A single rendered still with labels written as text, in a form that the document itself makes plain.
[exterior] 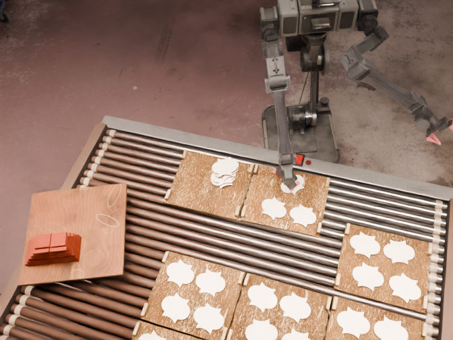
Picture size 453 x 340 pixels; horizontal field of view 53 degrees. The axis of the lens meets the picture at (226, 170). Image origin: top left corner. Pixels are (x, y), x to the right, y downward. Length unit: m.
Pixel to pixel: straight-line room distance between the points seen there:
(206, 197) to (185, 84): 1.96
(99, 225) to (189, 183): 0.53
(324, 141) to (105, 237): 1.85
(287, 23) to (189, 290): 1.42
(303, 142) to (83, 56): 2.40
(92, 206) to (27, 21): 3.30
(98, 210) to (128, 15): 3.01
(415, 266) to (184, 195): 1.20
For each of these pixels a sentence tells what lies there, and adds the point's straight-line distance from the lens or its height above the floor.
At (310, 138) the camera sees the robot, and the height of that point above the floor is 0.26.
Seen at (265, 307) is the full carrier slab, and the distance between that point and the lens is 2.21.
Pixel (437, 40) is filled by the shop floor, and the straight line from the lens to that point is 4.78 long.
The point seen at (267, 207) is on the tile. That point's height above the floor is 0.95.
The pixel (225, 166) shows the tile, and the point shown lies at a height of 1.00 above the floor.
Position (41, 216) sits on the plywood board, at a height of 1.04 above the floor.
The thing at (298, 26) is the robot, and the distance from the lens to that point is 2.51.
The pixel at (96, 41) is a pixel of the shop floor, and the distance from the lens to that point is 4.89.
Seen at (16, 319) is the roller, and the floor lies 0.92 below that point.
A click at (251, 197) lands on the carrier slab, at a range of 2.43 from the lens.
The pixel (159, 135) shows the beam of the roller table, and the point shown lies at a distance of 2.75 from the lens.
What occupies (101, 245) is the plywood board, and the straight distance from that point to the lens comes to 2.34.
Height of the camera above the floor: 3.08
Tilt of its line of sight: 58 degrees down
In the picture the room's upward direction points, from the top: 8 degrees counter-clockwise
